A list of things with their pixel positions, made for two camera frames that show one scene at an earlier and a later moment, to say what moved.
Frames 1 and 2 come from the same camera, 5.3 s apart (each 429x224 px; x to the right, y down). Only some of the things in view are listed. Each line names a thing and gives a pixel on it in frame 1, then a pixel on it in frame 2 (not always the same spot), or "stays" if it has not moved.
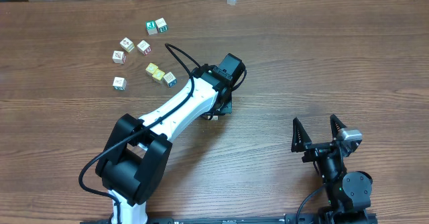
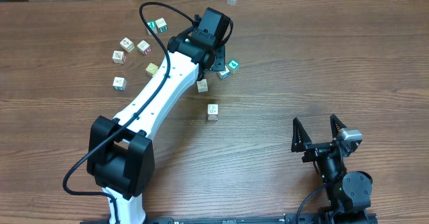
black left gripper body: [226, 104] → [219, 54]
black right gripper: [302, 142] stays
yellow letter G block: [151, 69] stays
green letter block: [151, 27] stays
